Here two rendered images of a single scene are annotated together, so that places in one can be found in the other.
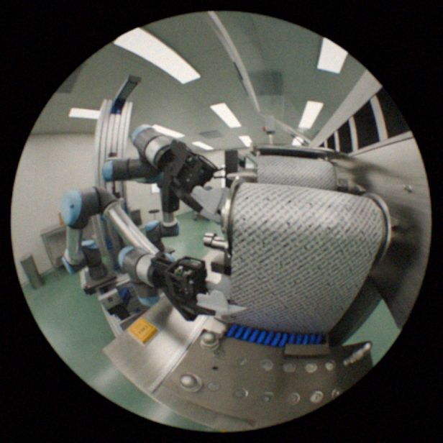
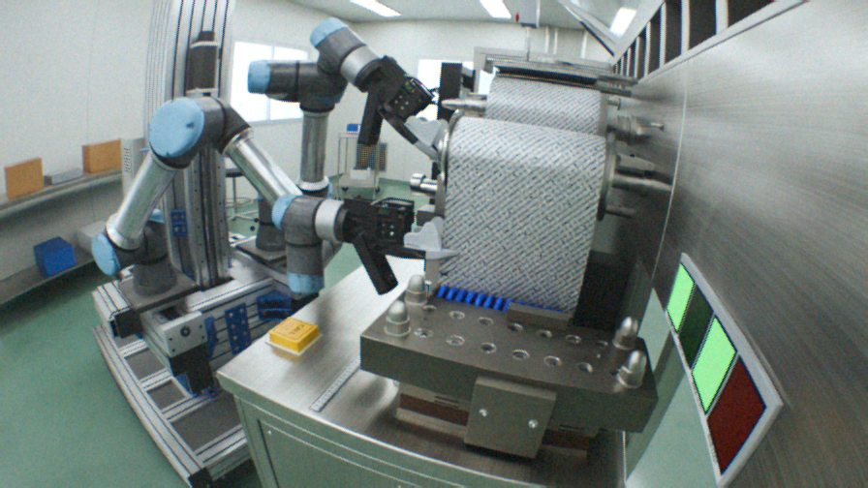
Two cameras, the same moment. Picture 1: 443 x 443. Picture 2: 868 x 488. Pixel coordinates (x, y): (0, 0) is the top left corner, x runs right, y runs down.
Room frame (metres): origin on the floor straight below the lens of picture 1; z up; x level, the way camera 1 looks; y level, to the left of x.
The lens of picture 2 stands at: (-0.44, 0.05, 1.32)
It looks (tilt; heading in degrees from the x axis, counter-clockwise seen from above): 19 degrees down; 355
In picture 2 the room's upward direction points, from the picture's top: 5 degrees clockwise
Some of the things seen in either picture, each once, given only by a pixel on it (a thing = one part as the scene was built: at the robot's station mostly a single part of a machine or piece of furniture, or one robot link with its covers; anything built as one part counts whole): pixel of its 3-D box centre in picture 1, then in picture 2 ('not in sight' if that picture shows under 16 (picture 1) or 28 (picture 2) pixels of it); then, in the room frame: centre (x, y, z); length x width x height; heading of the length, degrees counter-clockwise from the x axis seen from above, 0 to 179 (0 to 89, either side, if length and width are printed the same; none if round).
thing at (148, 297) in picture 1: (148, 285); (308, 260); (0.30, 0.24, 1.01); 0.11 x 0.08 x 0.11; 173
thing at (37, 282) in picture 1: (31, 270); not in sight; (0.28, 3.41, 0.32); 0.40 x 0.36 x 0.63; 68
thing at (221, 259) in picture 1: (224, 284); (431, 251); (0.29, -0.01, 1.05); 0.06 x 0.05 x 0.31; 68
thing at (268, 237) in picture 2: (154, 244); (274, 230); (0.89, 0.52, 0.87); 0.15 x 0.15 x 0.10
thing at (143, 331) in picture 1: (142, 330); (294, 333); (0.18, 0.24, 0.91); 0.07 x 0.07 x 0.02; 68
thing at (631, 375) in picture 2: not in sight; (635, 366); (-0.09, -0.25, 1.05); 0.04 x 0.04 x 0.04
